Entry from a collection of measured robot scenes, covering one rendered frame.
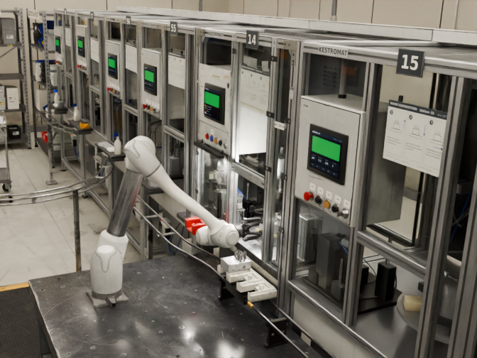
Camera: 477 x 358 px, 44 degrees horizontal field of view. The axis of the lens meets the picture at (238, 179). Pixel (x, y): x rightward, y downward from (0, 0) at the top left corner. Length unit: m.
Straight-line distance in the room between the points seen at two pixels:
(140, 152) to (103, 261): 0.58
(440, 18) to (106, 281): 5.03
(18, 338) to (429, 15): 5.30
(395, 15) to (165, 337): 5.53
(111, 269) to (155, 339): 0.46
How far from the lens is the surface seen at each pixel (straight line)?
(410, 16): 7.38
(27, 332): 4.35
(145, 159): 2.94
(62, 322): 3.05
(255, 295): 2.82
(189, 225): 3.47
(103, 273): 3.09
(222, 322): 2.99
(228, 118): 3.25
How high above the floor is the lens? 2.18
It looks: 16 degrees down
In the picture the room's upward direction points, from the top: 2 degrees clockwise
